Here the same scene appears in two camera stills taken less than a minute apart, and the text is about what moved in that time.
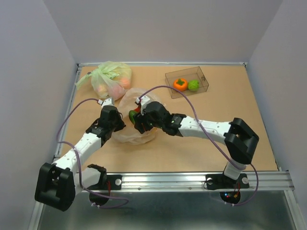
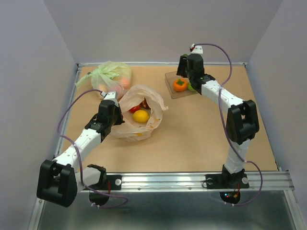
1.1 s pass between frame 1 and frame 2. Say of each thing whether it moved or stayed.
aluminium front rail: stayed
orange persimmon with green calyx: stayed
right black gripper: moved
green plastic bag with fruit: stayed
